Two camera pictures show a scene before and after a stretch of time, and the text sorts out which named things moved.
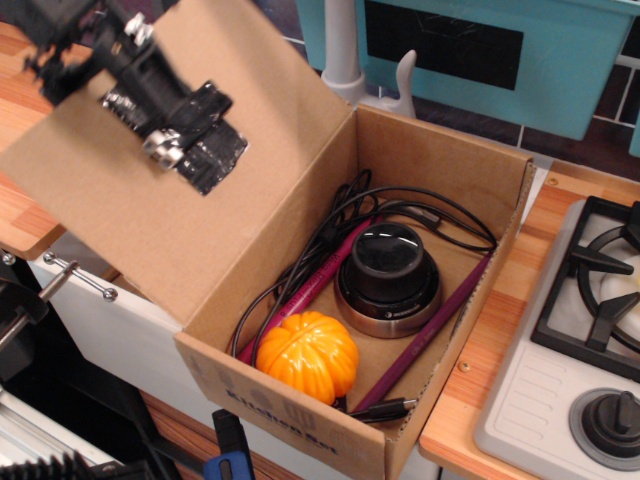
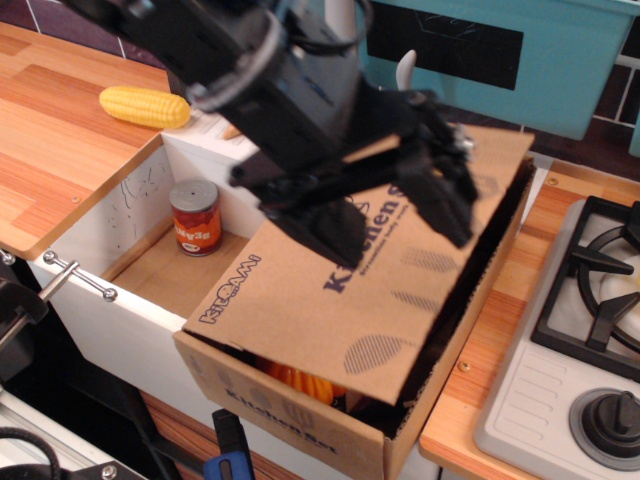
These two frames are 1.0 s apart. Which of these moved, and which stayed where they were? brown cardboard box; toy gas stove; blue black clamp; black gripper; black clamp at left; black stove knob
Moved: brown cardboard box; black gripper
Stayed: black stove knob; black clamp at left; toy gas stove; blue black clamp
